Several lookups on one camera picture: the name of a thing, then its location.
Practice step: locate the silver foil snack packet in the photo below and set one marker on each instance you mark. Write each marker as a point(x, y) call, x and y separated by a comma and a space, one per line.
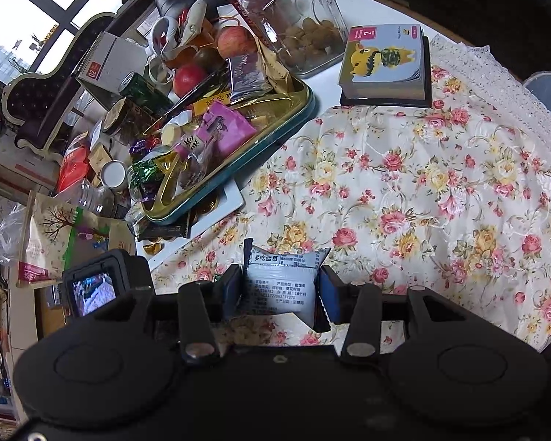
point(248, 76)

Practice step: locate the white black-text snack packet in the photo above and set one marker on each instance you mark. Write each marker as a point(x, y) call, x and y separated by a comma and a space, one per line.
point(280, 289)

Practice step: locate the floral tablecloth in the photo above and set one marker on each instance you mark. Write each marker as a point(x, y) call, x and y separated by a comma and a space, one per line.
point(418, 193)

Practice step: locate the clear dark dried-fruit packet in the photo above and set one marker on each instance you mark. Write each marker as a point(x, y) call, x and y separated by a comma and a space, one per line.
point(190, 174)

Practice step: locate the white plastic bag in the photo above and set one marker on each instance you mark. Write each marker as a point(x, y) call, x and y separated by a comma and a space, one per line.
point(4, 239)

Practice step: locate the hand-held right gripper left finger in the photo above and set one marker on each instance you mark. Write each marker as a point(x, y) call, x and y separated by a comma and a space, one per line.
point(232, 289)

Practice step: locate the grey round stool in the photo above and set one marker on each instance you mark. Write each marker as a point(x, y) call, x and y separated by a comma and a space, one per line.
point(546, 87)

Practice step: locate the orange red packet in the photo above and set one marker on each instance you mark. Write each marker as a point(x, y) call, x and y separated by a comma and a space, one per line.
point(73, 167)

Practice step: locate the clear glass jar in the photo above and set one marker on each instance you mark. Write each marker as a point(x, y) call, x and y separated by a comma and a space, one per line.
point(89, 197)

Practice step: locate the white spiral notebook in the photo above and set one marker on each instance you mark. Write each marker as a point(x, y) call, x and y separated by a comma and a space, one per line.
point(110, 62)

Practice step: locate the cartoon picture book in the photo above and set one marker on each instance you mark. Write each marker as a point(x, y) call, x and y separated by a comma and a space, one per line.
point(385, 55)

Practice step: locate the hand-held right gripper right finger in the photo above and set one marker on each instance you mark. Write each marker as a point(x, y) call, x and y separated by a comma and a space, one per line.
point(330, 294)

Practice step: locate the dark tufted chaise sofa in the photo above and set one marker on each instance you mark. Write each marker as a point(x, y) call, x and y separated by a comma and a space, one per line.
point(50, 92)

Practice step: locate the brown tree-print paper bag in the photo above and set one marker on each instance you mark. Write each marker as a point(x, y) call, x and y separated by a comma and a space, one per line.
point(50, 248)

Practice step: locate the large clear jar with nuts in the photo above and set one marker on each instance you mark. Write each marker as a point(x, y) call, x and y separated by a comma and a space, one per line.
point(298, 18)

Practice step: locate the black sofa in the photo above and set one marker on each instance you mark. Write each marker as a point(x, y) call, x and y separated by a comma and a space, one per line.
point(463, 4)

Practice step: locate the black snack bar packet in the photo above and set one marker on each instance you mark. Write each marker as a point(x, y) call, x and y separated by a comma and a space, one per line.
point(165, 229)

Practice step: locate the pink snack packet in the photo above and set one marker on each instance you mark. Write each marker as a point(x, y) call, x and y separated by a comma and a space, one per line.
point(229, 133)

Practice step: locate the gold tin tray with snacks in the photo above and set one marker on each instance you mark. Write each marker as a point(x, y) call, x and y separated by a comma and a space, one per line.
point(275, 140)

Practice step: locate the brown kiwi fruit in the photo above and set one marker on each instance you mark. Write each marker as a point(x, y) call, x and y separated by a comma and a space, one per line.
point(209, 57)

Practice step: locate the glass jar with wooden lid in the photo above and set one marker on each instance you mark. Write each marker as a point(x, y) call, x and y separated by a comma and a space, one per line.
point(124, 119)

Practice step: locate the white rectangular plate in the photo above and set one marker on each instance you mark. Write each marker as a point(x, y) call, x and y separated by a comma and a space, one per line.
point(220, 206)

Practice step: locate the purple foil candy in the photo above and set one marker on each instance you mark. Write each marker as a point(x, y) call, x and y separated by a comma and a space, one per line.
point(140, 147)

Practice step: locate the large window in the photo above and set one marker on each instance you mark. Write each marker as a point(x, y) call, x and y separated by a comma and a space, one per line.
point(50, 0)

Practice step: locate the white lidded jar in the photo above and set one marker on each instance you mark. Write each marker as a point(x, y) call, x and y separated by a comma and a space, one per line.
point(114, 173)

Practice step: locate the brown paper snack packet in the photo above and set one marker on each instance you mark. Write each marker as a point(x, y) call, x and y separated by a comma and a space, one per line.
point(275, 71)

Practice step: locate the green drink can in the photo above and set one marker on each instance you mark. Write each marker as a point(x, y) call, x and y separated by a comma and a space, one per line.
point(142, 92)

